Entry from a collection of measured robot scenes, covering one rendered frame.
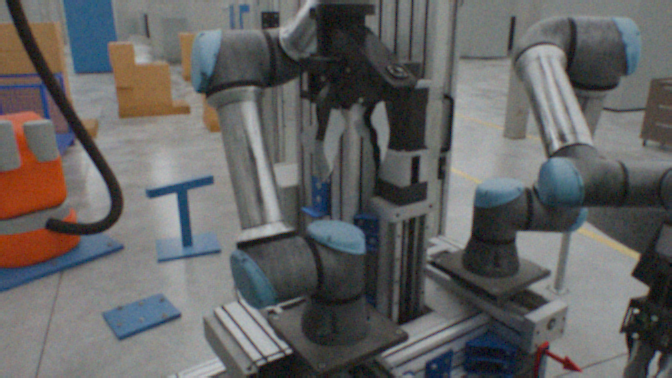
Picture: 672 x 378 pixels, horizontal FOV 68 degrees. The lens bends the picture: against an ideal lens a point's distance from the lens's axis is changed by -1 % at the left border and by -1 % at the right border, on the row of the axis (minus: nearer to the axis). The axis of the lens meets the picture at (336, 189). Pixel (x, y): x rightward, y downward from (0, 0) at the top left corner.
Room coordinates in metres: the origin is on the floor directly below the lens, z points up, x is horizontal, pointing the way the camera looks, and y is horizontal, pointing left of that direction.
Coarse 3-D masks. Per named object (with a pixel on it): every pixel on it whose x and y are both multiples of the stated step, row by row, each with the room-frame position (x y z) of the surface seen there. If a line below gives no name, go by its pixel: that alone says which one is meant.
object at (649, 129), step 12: (660, 84) 6.43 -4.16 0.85; (648, 96) 6.54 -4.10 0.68; (660, 96) 6.40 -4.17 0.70; (648, 108) 6.51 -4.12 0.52; (660, 108) 6.37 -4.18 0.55; (648, 120) 6.48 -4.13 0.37; (660, 120) 6.34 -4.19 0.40; (648, 132) 6.45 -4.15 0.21; (660, 132) 6.31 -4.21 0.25; (660, 144) 6.65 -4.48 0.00
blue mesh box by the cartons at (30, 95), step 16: (0, 80) 6.43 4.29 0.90; (16, 80) 6.49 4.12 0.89; (32, 80) 6.54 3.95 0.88; (0, 96) 5.37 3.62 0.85; (16, 96) 5.42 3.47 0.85; (32, 96) 5.46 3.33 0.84; (48, 96) 5.66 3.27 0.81; (0, 112) 5.36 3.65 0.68; (16, 112) 5.40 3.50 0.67; (48, 112) 5.50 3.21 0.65; (64, 128) 6.21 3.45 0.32; (64, 144) 6.03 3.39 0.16
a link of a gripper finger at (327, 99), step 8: (328, 80) 0.58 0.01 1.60; (328, 88) 0.58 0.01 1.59; (320, 96) 0.58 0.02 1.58; (328, 96) 0.58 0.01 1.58; (336, 96) 0.58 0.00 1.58; (320, 104) 0.58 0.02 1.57; (328, 104) 0.58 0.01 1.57; (336, 104) 0.58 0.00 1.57; (320, 112) 0.57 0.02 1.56; (328, 112) 0.58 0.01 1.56; (320, 120) 0.57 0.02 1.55; (328, 120) 0.58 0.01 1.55; (320, 128) 0.57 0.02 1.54; (320, 136) 0.57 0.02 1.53
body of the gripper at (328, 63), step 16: (320, 16) 0.64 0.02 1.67; (336, 16) 0.62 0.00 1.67; (352, 16) 0.62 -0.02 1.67; (320, 32) 0.64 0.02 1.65; (336, 32) 0.61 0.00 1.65; (320, 48) 0.64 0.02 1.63; (336, 48) 0.61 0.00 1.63; (304, 64) 0.63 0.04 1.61; (320, 64) 0.61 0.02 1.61; (336, 64) 0.59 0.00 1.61; (320, 80) 0.62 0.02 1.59; (336, 80) 0.60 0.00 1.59; (352, 80) 0.59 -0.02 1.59; (304, 96) 0.64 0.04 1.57; (352, 96) 0.59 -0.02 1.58; (368, 96) 0.61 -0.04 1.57
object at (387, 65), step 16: (352, 32) 0.60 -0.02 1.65; (368, 32) 0.61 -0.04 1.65; (352, 48) 0.58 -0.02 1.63; (368, 48) 0.58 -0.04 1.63; (384, 48) 0.59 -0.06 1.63; (352, 64) 0.58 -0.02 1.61; (368, 64) 0.55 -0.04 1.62; (384, 64) 0.56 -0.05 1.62; (400, 64) 0.56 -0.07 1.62; (368, 80) 0.55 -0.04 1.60; (384, 80) 0.53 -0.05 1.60; (400, 80) 0.54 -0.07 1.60; (416, 80) 0.55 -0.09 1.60; (384, 96) 0.53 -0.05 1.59; (400, 96) 0.54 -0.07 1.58
